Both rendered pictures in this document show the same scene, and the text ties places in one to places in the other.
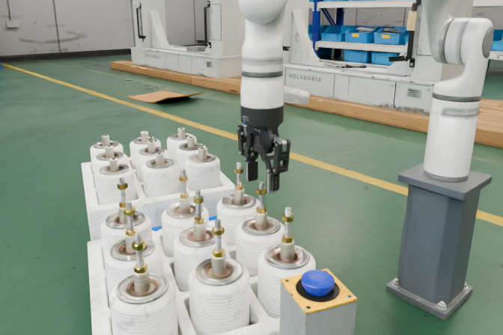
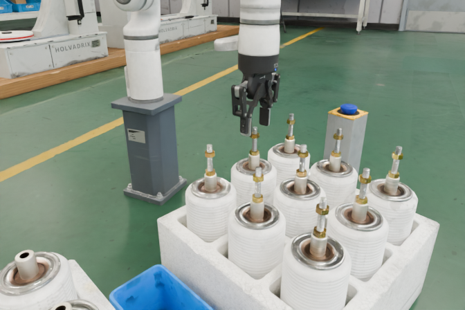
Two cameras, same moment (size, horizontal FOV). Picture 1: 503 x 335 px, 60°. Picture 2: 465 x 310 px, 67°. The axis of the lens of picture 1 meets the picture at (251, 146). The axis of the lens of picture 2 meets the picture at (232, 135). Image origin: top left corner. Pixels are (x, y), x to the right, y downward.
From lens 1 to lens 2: 1.18 m
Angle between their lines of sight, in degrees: 103
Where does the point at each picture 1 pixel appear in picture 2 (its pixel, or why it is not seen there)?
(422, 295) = (174, 183)
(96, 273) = (370, 293)
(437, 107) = (151, 46)
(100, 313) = (403, 253)
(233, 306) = not seen: hidden behind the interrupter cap
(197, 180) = (73, 295)
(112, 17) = not seen: outside the picture
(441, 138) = (158, 68)
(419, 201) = (162, 121)
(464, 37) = not seen: outside the picture
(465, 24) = not seen: outside the picture
